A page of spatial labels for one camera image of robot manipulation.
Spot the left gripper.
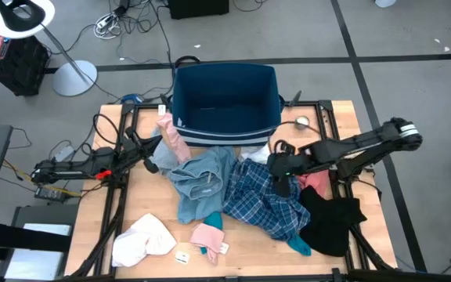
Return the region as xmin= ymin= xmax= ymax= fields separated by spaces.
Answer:
xmin=122 ymin=126 xmax=164 ymax=175

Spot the light blue garment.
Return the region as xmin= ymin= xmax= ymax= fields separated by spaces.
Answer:
xmin=166 ymin=145 xmax=237 ymax=225

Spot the long pale pink garment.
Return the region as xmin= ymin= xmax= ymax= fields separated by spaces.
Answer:
xmin=155 ymin=112 xmax=193 ymax=165

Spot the black garment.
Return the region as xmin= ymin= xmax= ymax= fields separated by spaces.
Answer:
xmin=298 ymin=185 xmax=368 ymax=258

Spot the small round metal tin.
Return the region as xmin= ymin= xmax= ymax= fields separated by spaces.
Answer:
xmin=294 ymin=114 xmax=311 ymax=131

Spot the white ring floor lamp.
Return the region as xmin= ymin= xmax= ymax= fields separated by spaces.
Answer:
xmin=0 ymin=0 xmax=99 ymax=98

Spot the white pinkish garment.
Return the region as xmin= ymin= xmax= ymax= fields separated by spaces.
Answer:
xmin=110 ymin=213 xmax=178 ymax=268

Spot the black plastic crate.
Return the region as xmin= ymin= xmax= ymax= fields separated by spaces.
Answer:
xmin=0 ymin=33 xmax=51 ymax=97

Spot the white power strip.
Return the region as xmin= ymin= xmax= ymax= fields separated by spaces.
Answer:
xmin=94 ymin=13 xmax=123 ymax=40

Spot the blue plaid shirt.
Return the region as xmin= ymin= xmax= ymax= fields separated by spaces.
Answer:
xmin=222 ymin=158 xmax=312 ymax=242

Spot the small pale pink garment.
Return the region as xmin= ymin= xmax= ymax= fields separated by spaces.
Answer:
xmin=189 ymin=222 xmax=226 ymax=266

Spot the black power adapter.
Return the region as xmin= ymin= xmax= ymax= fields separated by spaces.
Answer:
xmin=34 ymin=186 xmax=68 ymax=204

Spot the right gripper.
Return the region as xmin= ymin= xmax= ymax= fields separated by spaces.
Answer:
xmin=266 ymin=140 xmax=309 ymax=199

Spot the blue cable coil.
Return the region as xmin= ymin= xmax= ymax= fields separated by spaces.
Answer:
xmin=121 ymin=92 xmax=145 ymax=105

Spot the black aluminium table frame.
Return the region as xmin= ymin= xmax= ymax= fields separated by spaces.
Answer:
xmin=55 ymin=99 xmax=401 ymax=282

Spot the black box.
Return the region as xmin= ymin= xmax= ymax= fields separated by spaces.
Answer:
xmin=167 ymin=0 xmax=230 ymax=20

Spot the black angled bracket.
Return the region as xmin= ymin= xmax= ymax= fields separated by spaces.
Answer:
xmin=287 ymin=89 xmax=303 ymax=109
xmin=160 ymin=92 xmax=173 ymax=113

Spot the salmon pink garment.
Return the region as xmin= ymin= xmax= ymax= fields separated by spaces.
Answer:
xmin=295 ymin=168 xmax=331 ymax=199

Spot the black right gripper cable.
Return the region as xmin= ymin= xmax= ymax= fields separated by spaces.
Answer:
xmin=267 ymin=120 xmax=323 ymax=141

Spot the grey power brick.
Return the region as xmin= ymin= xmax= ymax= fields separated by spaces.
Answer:
xmin=54 ymin=144 xmax=76 ymax=163

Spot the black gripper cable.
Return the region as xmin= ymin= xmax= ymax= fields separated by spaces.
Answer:
xmin=92 ymin=113 xmax=122 ymax=147
xmin=267 ymin=120 xmax=323 ymax=141

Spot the grey white cabinet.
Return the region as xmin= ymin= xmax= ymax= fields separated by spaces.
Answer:
xmin=0 ymin=203 xmax=80 ymax=282

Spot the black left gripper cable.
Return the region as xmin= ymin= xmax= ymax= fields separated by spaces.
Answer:
xmin=92 ymin=113 xmax=122 ymax=147

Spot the navy white striped fabric bin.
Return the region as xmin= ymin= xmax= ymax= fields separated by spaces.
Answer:
xmin=170 ymin=55 xmax=287 ymax=148

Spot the white printed card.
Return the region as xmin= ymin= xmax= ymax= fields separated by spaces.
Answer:
xmin=174 ymin=250 xmax=191 ymax=265

